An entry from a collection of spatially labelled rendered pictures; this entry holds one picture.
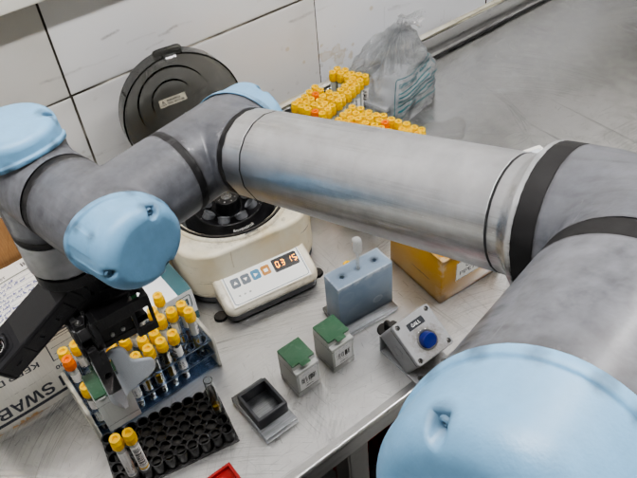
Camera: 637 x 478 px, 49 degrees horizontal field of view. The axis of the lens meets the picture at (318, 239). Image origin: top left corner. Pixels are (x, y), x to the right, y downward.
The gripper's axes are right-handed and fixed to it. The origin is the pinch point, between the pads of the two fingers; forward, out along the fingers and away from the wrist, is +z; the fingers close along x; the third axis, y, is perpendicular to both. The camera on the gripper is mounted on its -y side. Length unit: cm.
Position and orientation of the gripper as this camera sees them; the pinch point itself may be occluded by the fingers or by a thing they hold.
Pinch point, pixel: (107, 386)
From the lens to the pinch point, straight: 85.8
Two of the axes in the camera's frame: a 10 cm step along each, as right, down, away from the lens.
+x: -5.8, -5.3, 6.2
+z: 0.8, 7.2, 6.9
